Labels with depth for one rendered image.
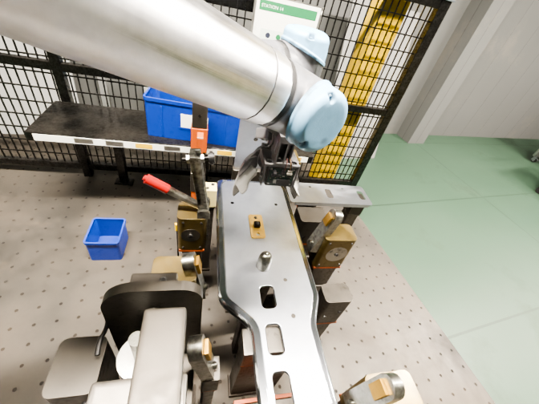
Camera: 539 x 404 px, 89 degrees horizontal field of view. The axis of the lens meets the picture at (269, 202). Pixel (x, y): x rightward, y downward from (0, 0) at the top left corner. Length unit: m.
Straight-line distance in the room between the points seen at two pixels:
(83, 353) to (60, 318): 0.49
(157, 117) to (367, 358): 0.99
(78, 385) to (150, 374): 0.15
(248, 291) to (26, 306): 0.65
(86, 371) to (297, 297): 0.38
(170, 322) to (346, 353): 0.69
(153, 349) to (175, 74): 0.28
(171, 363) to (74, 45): 0.30
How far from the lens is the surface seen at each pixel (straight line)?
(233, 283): 0.62
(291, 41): 0.46
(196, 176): 0.59
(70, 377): 0.49
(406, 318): 1.15
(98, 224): 1.09
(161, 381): 0.35
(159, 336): 0.37
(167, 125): 0.97
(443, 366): 1.14
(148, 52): 0.22
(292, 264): 0.68
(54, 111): 1.17
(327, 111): 0.30
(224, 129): 0.94
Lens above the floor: 1.53
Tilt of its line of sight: 40 degrees down
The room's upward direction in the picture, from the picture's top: 15 degrees clockwise
